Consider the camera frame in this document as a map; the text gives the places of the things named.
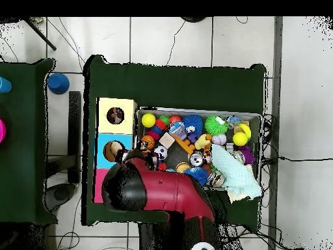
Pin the mint green cloth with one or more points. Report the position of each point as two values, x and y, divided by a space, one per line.
234 174

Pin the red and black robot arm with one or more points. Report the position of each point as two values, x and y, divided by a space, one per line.
161 190

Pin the wooden box with three holes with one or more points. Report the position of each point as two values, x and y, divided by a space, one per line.
114 125

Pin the shallow clear mesh bin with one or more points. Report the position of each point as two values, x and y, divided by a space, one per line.
255 179

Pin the plain wooden block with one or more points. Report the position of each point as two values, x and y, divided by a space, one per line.
167 140

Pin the small soccer ball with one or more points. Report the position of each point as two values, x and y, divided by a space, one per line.
161 152

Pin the orange ball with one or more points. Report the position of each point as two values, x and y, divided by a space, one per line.
175 119

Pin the yellow ball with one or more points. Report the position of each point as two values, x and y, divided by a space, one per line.
148 120
240 138

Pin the blue spiky rubber ball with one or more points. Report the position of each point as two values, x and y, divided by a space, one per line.
200 174

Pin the green fuzzy toy with eyes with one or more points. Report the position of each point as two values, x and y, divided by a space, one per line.
216 125

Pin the small baseball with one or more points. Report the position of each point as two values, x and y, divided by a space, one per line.
219 139

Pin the dark green table cloth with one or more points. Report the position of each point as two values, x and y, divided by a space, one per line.
23 156
171 83

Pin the purple spiky toy with eyes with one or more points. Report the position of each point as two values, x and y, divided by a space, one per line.
247 154

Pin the person's foot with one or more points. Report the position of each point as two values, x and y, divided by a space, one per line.
193 19

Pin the pink round object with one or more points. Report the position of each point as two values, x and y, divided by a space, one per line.
2 130

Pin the light blue cup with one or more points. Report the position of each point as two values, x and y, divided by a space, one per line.
4 85

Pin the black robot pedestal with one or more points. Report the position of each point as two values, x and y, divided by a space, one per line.
153 238

